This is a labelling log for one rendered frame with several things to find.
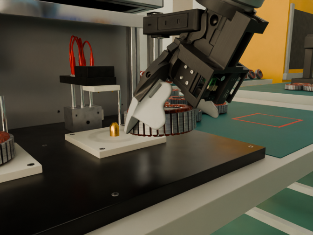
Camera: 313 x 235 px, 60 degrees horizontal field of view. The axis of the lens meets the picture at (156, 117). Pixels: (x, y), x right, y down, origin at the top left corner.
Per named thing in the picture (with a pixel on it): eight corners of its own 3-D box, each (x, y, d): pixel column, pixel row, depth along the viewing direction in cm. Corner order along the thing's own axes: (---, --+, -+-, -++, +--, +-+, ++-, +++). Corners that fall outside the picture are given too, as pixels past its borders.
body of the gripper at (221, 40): (190, 113, 32) (241, 13, 26) (151, 74, 37) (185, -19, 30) (229, 107, 37) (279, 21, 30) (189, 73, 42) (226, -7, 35)
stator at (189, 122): (211, 128, 42) (211, 105, 42) (156, 141, 35) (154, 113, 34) (163, 122, 51) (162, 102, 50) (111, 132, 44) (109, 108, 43)
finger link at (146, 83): (132, 97, 34) (181, 44, 33) (126, 90, 35) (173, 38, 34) (151, 109, 38) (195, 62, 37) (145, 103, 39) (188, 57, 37)
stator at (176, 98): (160, 106, 114) (160, 97, 113) (176, 103, 122) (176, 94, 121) (181, 109, 106) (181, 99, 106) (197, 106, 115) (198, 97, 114)
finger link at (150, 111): (130, 151, 33) (182, 96, 32) (108, 120, 37) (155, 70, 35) (144, 156, 36) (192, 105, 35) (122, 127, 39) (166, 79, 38)
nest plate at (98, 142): (166, 142, 55) (166, 136, 54) (99, 158, 45) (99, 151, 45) (125, 128, 66) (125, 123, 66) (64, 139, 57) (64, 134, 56)
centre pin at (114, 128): (121, 135, 55) (120, 122, 55) (112, 137, 54) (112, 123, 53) (116, 133, 57) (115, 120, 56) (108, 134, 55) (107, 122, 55)
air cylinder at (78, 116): (102, 127, 67) (101, 105, 66) (73, 132, 62) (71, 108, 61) (92, 124, 71) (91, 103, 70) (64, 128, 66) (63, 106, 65)
